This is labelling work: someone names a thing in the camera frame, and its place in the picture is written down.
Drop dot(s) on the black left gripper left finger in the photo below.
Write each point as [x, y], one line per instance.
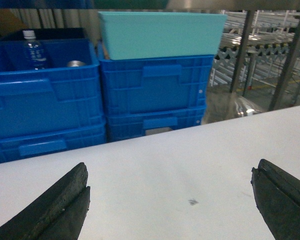
[57, 214]

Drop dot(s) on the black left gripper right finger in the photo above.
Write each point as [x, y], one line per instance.
[277, 197]

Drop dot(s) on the blue crate lower middle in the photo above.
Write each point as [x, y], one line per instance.
[28, 146]

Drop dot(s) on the blue crate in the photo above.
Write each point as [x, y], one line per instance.
[28, 146]
[139, 86]
[128, 126]
[53, 99]

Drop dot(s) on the blue crate lower right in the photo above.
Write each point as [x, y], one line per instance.
[128, 126]

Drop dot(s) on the blue crate upper middle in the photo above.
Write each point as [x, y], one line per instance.
[53, 99]

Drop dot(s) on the silver metal can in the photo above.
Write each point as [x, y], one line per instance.
[75, 63]

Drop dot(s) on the metal roller conveyor rack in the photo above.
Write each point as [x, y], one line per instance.
[269, 76]

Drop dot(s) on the clear water bottle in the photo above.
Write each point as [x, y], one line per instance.
[34, 50]

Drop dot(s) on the blue crate upper right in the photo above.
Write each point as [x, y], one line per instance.
[139, 86]

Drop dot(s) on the dark crate behind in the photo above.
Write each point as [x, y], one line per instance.
[48, 34]

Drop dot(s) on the teal box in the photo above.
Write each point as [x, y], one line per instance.
[141, 35]

